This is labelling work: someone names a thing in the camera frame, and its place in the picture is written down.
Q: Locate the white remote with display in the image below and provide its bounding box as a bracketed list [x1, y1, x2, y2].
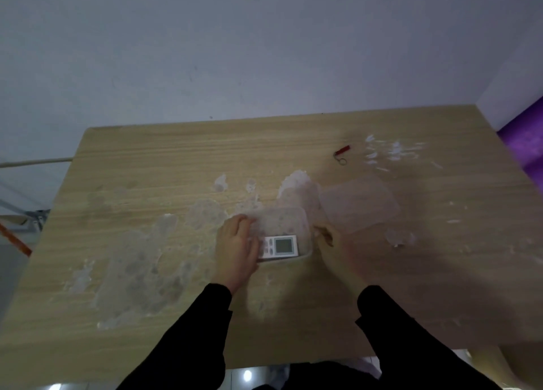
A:
[257, 235, 299, 260]

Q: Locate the orange bar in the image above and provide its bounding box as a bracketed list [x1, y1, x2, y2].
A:
[0, 222, 33, 257]

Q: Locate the person's right hand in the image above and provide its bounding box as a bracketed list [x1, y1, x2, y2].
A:
[314, 225, 375, 295]

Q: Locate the clear plastic scrap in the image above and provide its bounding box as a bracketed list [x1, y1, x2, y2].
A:
[384, 229, 416, 249]

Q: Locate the clear plastic container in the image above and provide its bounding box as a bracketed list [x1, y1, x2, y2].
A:
[250, 207, 315, 263]

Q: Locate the person's left hand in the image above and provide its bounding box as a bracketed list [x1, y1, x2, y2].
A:
[211, 214, 261, 295]

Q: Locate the person's left forearm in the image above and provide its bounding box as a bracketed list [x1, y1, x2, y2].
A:
[117, 283, 233, 390]

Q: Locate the purple mat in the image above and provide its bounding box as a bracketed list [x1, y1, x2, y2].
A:
[496, 95, 543, 182]

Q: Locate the person's right forearm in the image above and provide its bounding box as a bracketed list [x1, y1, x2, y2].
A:
[355, 285, 504, 390]

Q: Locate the grey metal frame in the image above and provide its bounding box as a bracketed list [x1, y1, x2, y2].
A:
[0, 199, 51, 233]

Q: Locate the beige chair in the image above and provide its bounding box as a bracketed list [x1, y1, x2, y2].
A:
[469, 344, 543, 390]

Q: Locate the clear plastic lid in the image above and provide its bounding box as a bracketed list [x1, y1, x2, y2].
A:
[318, 178, 401, 234]

